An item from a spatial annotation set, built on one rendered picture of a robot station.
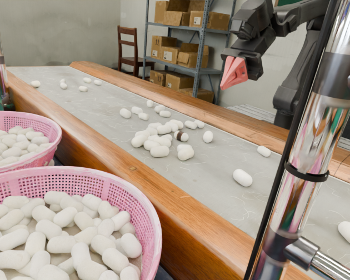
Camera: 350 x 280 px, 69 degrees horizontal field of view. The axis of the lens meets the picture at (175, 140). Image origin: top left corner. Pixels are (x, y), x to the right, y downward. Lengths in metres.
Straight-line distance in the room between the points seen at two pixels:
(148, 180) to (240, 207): 0.14
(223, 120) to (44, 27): 4.35
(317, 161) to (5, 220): 0.34
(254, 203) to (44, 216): 0.29
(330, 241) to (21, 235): 0.38
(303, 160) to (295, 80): 0.76
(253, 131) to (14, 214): 0.51
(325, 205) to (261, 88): 2.48
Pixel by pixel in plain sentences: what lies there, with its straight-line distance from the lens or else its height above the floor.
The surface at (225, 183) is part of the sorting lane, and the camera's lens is 0.45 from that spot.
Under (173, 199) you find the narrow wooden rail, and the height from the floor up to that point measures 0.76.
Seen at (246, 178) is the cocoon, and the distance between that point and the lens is 0.44.
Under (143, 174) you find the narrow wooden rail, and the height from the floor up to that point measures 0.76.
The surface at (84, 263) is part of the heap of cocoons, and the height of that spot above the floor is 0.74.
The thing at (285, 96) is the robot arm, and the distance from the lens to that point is 0.92.
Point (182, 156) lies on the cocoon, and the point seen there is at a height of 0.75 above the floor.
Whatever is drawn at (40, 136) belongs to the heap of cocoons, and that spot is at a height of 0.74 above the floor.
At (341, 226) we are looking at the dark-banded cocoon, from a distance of 0.43.
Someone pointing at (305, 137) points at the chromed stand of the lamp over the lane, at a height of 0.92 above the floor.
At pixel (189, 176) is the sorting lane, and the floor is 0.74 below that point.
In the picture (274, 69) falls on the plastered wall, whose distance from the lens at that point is 2.83.
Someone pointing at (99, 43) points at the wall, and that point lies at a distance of 5.15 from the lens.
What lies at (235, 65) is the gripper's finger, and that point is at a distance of 0.65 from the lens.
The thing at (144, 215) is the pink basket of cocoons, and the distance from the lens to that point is 0.34.
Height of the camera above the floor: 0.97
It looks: 24 degrees down
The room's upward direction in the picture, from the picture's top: 7 degrees clockwise
